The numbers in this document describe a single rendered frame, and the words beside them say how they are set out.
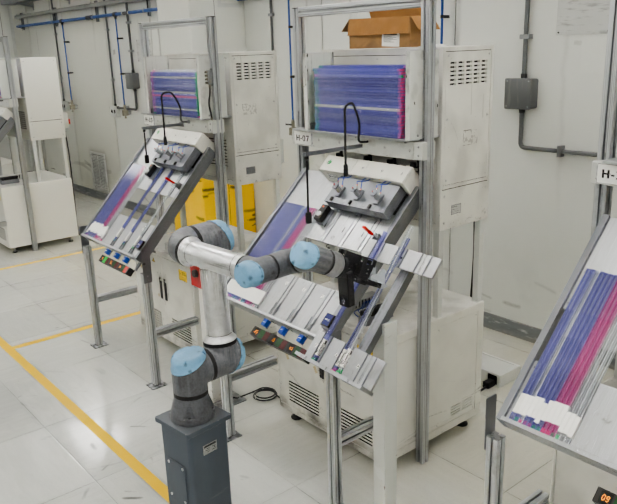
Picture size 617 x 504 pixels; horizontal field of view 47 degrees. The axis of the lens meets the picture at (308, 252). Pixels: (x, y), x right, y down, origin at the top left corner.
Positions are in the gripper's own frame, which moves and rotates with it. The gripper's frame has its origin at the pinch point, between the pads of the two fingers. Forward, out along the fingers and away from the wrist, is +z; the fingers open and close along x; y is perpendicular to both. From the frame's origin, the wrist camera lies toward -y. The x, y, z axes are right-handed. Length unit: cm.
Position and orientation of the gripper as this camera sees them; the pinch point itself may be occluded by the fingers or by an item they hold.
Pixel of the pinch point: (381, 286)
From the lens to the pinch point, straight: 218.6
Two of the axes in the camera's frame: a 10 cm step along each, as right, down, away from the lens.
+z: 7.4, 2.4, 6.3
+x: -5.9, -2.1, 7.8
